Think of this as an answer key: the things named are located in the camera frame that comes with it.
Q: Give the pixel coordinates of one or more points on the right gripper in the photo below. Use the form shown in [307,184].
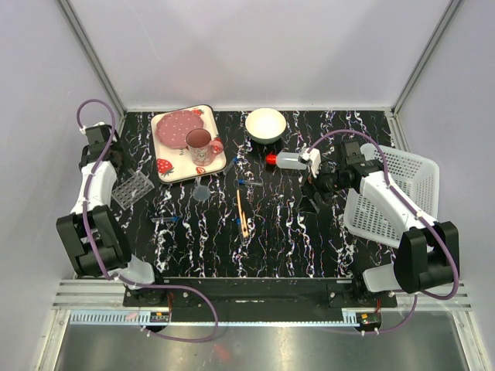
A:
[313,185]

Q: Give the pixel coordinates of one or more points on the blue cap test tube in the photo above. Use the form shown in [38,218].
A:
[245,182]
[240,232]
[165,219]

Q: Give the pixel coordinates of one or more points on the white plastic basket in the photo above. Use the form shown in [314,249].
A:
[417,177]

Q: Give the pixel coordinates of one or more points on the clear test tube rack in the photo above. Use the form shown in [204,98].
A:
[133,188]

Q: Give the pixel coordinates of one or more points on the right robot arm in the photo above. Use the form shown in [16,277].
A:
[427,255]

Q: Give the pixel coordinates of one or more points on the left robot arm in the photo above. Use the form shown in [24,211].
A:
[90,233]

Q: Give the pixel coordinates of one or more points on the red cap wash bottle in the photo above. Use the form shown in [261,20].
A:
[286,160]

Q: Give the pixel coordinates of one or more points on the clear test tube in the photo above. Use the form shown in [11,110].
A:
[230,165]

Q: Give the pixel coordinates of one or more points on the white green bowl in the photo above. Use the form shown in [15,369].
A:
[265,125]

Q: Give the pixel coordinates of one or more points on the clear plastic funnel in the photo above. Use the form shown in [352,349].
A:
[201,193]

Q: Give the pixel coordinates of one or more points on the pink patterned mug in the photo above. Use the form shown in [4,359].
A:
[202,148]

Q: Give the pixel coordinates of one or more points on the strawberry print tray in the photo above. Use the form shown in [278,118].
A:
[176,165]

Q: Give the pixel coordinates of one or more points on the pink dotted plate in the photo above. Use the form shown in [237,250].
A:
[173,128]

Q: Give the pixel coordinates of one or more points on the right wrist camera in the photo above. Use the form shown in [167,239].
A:
[311,159]

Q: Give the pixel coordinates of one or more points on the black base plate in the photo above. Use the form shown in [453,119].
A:
[259,300]

